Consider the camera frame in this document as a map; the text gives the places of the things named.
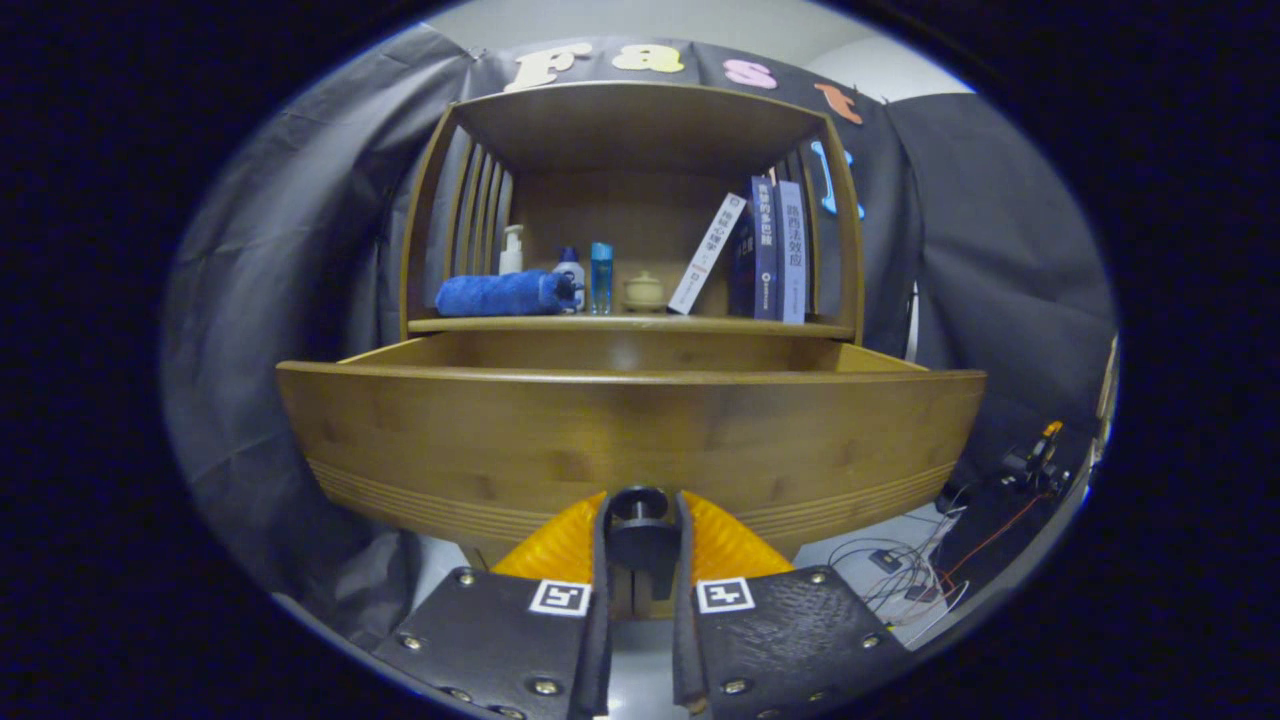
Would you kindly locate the pale lavender book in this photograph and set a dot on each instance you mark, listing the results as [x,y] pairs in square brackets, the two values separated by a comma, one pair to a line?
[791,260]

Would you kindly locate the dark blue book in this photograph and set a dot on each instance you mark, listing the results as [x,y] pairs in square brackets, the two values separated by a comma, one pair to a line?
[765,250]

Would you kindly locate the white bottle with blue cap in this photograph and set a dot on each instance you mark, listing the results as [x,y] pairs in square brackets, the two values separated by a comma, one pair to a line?
[570,268]

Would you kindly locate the beige lidded teacup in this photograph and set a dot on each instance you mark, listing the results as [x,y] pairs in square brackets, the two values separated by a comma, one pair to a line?
[644,292]

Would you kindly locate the white book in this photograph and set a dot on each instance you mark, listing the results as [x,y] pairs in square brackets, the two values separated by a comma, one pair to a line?
[710,250]

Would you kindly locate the white pump bottle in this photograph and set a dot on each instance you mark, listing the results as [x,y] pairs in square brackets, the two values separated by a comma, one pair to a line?
[511,258]

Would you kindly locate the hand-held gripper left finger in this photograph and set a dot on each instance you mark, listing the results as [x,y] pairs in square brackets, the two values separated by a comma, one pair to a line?
[602,640]

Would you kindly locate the wooden drawer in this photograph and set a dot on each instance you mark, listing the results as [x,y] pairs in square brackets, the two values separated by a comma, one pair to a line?
[600,430]

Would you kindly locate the black drawer knob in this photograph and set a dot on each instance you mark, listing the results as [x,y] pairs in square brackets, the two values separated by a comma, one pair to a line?
[640,540]

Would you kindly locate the black and orange device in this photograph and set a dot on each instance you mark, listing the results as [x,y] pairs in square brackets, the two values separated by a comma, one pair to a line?
[1040,455]

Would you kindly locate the wooden cabinet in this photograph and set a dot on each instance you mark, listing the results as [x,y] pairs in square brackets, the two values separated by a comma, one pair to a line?
[640,120]

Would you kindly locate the clear blue tall bottle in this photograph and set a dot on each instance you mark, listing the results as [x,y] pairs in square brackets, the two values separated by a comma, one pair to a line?
[601,285]

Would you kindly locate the wooden countertop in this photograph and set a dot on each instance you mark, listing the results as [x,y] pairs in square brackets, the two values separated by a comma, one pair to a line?
[700,325]

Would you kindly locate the blue folded towel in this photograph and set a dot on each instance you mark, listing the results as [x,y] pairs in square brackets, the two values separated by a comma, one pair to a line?
[490,295]

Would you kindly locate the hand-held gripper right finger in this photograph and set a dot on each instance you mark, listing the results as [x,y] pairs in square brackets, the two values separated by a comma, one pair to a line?
[682,640]

